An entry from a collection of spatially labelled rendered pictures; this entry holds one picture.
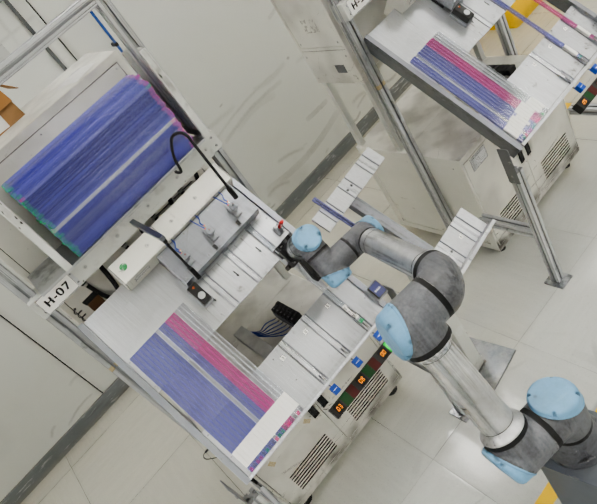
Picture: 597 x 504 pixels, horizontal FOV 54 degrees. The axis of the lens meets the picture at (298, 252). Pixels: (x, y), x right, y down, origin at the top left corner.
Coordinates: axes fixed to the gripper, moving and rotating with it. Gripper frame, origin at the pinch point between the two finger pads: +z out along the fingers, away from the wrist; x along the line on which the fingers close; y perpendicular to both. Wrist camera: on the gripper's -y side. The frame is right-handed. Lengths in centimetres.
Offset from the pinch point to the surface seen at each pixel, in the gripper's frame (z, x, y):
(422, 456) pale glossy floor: 40, 12, -88
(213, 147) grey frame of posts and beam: -2.3, -10.6, 45.0
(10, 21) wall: 86, -16, 176
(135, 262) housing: 0.0, 33.7, 36.8
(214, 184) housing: 0.0, -2.1, 36.6
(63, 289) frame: -3, 54, 46
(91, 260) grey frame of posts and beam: -3, 42, 46
